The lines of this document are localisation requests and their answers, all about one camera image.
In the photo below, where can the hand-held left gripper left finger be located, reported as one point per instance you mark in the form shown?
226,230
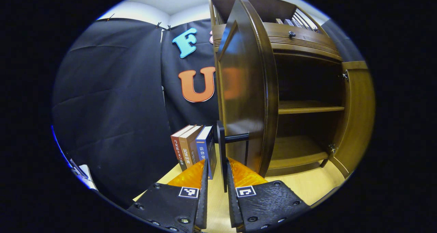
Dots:
204,199

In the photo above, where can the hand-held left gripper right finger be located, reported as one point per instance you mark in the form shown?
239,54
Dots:
232,202

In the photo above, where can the wooden double-door shoe cabinet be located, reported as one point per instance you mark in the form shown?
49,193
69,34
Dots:
304,151

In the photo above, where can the wooden cabinet door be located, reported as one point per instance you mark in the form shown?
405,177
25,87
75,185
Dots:
358,117
245,89

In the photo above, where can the metal door hinge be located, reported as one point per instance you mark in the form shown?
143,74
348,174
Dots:
344,76
332,147

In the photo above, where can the wooden inner cabinet shelf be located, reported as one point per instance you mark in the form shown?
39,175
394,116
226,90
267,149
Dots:
307,107

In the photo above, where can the wooden cabinet drawer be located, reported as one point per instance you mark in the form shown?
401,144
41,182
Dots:
307,43

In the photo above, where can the brown standing book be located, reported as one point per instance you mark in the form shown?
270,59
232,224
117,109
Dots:
187,151

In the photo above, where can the blue standing book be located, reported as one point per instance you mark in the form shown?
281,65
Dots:
205,147

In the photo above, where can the red standing book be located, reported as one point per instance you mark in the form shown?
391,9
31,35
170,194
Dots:
177,149

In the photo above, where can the white paper sheet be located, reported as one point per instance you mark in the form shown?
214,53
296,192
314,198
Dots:
85,175

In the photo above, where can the black round drawer knob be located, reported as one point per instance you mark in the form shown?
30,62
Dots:
292,34

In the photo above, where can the pink upright shelf book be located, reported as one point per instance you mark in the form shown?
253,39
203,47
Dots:
279,21

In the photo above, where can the purple-grey upright shelf book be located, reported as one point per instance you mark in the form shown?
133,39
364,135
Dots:
289,22

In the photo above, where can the grey upright shelf book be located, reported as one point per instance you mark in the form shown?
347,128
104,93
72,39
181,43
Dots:
296,23

